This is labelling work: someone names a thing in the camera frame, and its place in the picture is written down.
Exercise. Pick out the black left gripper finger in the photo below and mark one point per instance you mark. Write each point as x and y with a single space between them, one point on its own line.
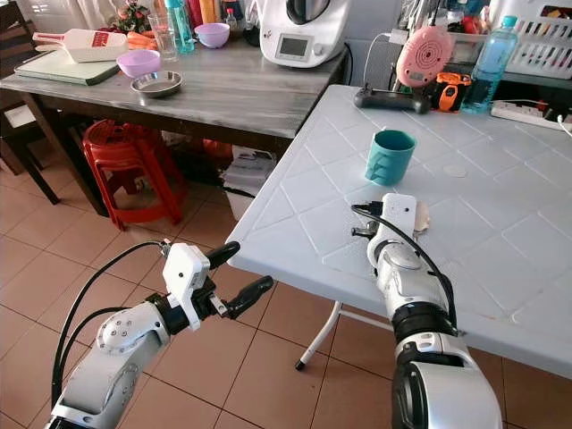
250 295
223 254

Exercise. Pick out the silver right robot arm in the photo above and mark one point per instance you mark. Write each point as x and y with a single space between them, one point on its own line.
429 331

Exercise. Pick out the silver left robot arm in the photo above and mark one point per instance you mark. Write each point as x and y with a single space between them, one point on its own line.
112 344

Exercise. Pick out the small beige item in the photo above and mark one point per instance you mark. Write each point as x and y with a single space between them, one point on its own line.
422 216

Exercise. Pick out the teal plastic cup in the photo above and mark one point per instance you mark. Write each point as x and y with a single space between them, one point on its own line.
389 159

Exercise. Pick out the white plastic storage box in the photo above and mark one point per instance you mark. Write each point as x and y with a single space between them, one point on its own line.
248 179

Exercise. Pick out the red plastic stool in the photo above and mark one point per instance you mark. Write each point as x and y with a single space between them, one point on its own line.
134 170

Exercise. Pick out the white plastic folding table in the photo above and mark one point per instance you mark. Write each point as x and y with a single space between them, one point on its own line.
500 241

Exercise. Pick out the black handheld controller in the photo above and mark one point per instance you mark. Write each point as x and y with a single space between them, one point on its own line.
391 100

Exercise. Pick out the grey wooden table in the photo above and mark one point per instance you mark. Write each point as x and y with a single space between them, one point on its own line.
232 98

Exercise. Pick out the orange and black tool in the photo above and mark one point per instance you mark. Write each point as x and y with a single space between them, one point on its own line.
451 92

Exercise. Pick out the stainless steel bowl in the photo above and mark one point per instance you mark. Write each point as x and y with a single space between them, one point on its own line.
156 84

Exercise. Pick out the pink round gadget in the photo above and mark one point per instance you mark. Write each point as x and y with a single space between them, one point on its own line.
424 55

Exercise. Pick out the white power strip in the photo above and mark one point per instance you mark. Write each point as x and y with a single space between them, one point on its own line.
527 114

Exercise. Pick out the blue clear water bottle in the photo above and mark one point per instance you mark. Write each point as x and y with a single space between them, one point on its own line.
492 71

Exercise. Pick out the white kitchen cooking machine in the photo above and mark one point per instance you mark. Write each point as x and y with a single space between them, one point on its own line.
304 36

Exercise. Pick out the purple plastic bowl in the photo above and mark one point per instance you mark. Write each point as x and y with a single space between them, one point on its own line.
212 36
138 63

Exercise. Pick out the clear drinking glass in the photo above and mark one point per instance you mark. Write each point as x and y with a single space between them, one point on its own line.
164 37

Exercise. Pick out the orange carrot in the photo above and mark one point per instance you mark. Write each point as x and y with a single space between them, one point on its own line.
141 40

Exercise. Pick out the teal slim bottle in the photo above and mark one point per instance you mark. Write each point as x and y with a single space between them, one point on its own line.
180 27

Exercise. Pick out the pale green cutting board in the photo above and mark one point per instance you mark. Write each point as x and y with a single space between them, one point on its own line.
58 71

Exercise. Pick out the white scoop with red label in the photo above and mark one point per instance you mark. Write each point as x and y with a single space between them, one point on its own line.
85 45

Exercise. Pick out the dark wooden chair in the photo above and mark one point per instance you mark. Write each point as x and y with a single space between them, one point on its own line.
13 54

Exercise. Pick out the flower arrangement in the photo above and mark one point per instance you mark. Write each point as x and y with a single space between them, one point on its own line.
132 16

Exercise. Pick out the white plastic basket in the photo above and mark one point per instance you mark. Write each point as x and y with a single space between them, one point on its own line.
545 40

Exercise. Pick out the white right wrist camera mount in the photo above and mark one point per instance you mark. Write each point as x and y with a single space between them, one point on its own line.
399 213

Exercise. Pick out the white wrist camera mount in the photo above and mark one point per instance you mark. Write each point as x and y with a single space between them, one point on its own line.
186 268
399 213

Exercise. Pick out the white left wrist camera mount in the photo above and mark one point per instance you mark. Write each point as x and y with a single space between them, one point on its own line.
186 268

